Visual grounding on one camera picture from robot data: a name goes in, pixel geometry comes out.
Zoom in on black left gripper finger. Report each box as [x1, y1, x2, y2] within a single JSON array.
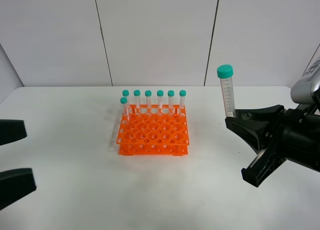
[[0, 120, 27, 146]]

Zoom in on row test tube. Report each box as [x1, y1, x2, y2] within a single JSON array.
[[145, 90, 152, 109], [179, 90, 187, 109], [133, 89, 141, 109], [167, 90, 175, 109], [156, 90, 164, 109], [122, 89, 130, 107]]

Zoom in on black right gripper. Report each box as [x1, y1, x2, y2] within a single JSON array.
[[225, 105, 320, 187]]

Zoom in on teal-capped test tube from table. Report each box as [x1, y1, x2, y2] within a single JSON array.
[[217, 64, 236, 117]]

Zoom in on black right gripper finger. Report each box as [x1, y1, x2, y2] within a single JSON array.
[[0, 168, 37, 210]]

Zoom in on orange test tube rack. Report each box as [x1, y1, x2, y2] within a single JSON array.
[[116, 104, 190, 156]]

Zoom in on front-left teal-capped test tube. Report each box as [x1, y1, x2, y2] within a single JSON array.
[[120, 97, 130, 120]]

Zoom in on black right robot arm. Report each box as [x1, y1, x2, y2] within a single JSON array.
[[0, 58, 320, 210]]

